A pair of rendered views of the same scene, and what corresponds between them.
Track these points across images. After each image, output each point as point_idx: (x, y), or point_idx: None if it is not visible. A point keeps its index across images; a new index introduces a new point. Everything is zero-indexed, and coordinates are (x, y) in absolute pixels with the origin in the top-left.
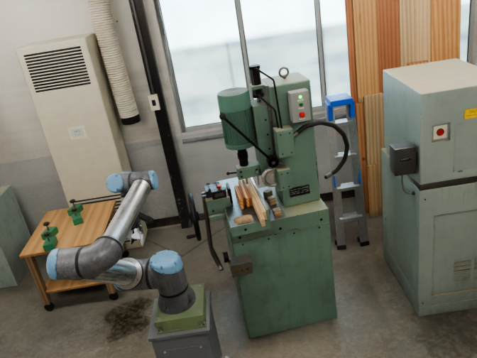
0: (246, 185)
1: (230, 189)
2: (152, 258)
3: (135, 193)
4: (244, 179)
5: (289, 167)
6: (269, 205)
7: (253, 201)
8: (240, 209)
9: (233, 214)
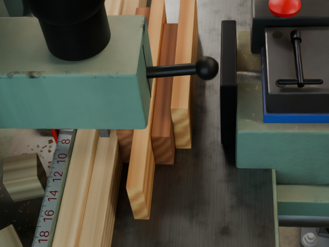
0: (112, 137)
1: (223, 21)
2: None
3: None
4: (94, 222)
5: None
6: (47, 179)
7: (138, 0)
8: (202, 29)
9: (239, 8)
